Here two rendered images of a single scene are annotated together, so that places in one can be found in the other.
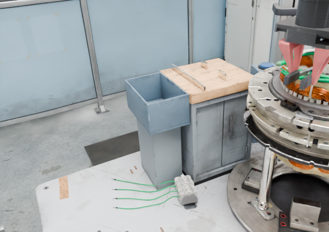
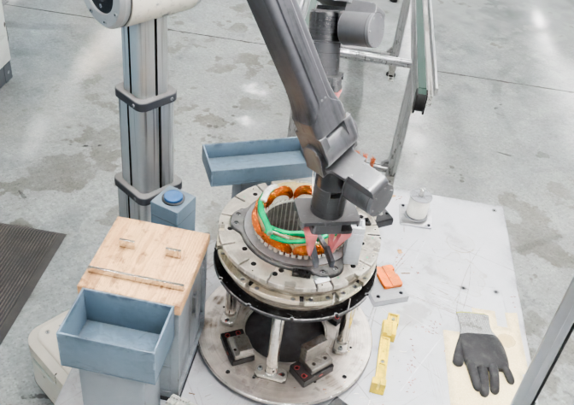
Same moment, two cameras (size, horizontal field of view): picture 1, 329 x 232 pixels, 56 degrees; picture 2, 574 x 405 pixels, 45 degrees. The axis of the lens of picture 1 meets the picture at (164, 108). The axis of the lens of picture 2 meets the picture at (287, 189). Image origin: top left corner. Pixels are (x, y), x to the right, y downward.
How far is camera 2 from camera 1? 84 cm
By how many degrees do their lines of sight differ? 52
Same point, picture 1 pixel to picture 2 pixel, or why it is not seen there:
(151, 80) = (77, 307)
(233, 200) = (239, 386)
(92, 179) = not seen: outside the picture
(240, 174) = (214, 351)
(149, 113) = (155, 361)
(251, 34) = not seen: outside the picture
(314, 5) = (336, 204)
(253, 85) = (239, 259)
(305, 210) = (316, 350)
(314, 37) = (340, 227)
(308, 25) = (332, 219)
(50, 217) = not seen: outside the picture
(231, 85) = (197, 263)
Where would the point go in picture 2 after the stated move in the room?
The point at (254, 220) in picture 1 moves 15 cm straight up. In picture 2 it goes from (275, 390) to (282, 343)
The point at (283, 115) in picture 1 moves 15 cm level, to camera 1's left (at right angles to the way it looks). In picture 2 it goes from (307, 288) to (260, 340)
